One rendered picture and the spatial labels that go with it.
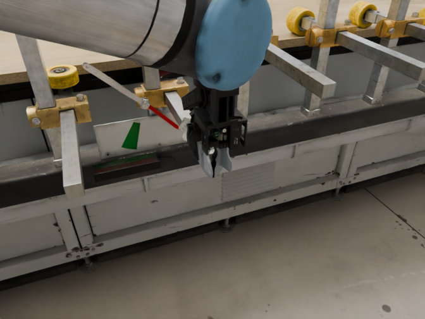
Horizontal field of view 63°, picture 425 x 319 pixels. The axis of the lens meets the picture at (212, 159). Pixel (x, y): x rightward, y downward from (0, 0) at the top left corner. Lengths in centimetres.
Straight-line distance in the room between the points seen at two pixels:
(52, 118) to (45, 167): 15
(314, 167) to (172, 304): 88
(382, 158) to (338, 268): 66
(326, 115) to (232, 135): 65
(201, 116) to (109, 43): 32
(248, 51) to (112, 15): 12
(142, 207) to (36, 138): 50
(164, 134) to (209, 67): 68
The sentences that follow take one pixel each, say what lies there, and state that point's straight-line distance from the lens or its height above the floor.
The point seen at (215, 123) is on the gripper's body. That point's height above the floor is 97.
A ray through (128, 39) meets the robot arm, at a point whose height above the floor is 116.
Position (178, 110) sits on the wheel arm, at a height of 86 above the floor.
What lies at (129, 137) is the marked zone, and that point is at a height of 75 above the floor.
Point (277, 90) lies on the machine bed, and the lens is 133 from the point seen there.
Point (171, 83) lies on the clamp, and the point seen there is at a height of 87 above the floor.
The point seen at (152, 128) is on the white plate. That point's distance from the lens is 94.
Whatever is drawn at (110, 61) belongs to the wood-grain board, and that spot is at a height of 90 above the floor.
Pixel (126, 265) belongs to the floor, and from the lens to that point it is 160.
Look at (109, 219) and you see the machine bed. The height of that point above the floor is 24.
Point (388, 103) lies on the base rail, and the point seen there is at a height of 70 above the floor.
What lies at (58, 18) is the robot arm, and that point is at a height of 118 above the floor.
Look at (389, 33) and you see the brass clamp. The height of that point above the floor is 94.
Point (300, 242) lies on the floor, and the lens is 168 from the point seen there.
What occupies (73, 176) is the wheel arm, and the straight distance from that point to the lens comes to 66.
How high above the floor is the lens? 123
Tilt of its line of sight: 36 degrees down
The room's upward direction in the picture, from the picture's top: straight up
